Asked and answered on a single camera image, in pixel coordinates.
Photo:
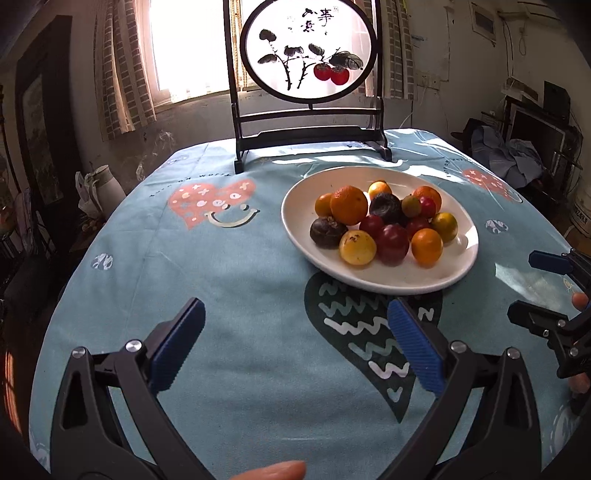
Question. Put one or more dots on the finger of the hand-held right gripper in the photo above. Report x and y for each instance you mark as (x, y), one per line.
(549, 263)
(535, 318)

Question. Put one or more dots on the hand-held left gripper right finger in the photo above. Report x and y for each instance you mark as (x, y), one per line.
(415, 344)

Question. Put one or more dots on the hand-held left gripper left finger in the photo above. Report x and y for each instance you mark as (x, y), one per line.
(178, 344)

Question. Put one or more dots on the white oval plate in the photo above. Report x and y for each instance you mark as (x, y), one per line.
(415, 279)

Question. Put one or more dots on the large dark red plum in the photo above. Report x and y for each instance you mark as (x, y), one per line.
(392, 244)

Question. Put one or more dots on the yellow-green kumquat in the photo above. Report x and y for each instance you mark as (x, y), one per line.
(446, 226)

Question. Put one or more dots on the brown longan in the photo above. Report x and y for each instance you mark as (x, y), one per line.
(410, 206)

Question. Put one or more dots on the dark water chestnut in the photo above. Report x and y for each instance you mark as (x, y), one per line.
(387, 208)
(327, 233)

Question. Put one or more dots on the orange tangerine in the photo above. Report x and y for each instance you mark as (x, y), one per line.
(427, 193)
(349, 205)

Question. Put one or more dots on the pear-shaped yellow-orange tomato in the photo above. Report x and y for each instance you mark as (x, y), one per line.
(379, 189)

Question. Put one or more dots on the round orange tomato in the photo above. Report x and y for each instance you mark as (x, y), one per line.
(426, 247)
(323, 204)

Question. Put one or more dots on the person's right hand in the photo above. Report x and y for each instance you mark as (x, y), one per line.
(580, 301)

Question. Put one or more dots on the person's left hand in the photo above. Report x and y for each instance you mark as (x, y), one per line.
(272, 471)

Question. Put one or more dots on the yellow fruit with brown spot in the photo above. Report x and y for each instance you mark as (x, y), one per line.
(357, 248)

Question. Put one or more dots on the pile of blue-grey clothes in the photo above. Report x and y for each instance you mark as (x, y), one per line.
(512, 154)

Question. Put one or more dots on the dark monitor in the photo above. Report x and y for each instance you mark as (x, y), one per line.
(538, 138)

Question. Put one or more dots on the small red cherry tomato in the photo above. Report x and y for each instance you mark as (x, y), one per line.
(427, 207)

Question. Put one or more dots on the black speaker box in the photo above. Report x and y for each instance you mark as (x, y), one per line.
(556, 99)

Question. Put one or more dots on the white jug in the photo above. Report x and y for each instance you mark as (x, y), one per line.
(104, 189)

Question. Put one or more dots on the brick-pattern curtain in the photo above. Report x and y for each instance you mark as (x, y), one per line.
(392, 50)
(124, 69)

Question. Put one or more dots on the round painted table screen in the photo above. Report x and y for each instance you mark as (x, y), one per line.
(307, 50)

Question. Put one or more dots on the white wall socket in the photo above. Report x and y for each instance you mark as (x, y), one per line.
(427, 79)

